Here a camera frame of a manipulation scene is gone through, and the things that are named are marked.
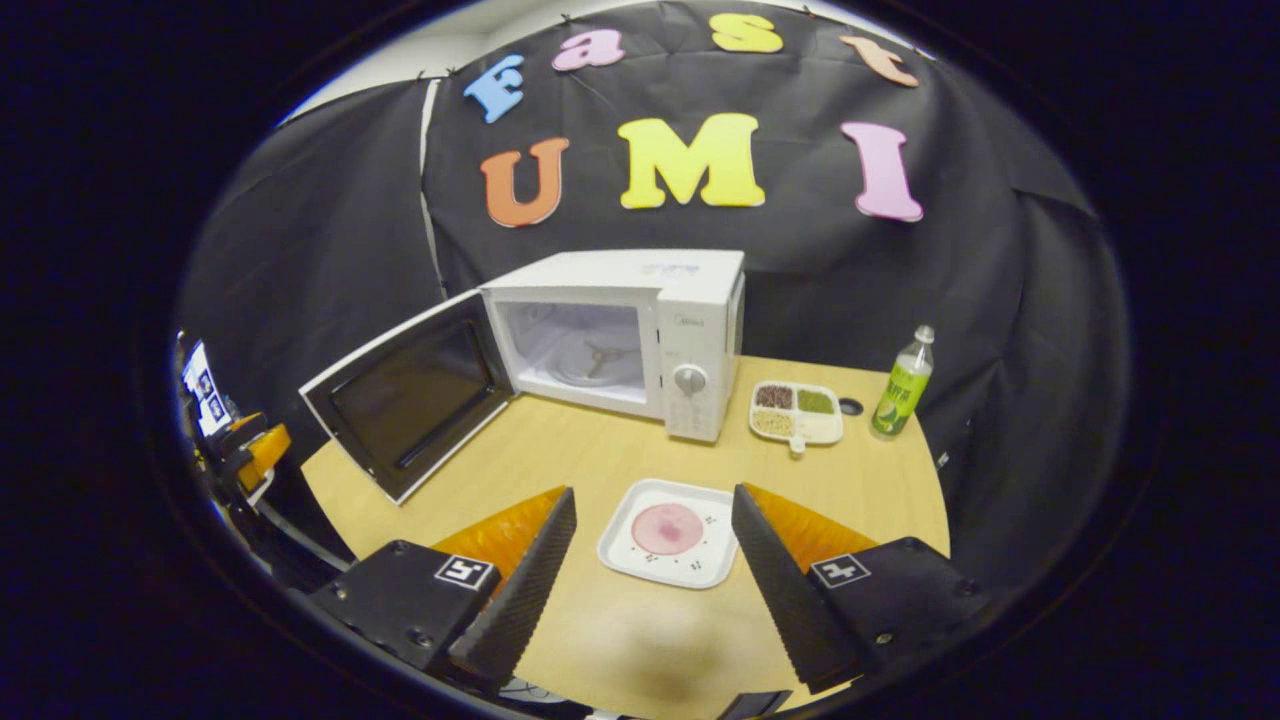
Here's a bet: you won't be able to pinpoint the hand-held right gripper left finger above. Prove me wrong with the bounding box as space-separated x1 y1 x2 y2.
310 487 579 693

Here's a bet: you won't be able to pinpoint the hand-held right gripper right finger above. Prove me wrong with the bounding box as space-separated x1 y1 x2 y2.
731 484 991 694

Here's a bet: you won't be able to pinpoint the white square plate pink food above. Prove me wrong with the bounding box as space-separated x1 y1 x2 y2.
597 478 741 590

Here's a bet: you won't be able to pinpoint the white microwave oven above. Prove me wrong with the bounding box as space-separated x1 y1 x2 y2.
298 249 747 506

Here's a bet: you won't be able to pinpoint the green label drink bottle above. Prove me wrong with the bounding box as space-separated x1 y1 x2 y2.
870 325 937 441

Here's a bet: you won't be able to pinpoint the white divided dish with beans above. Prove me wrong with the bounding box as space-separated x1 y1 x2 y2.
748 380 845 458

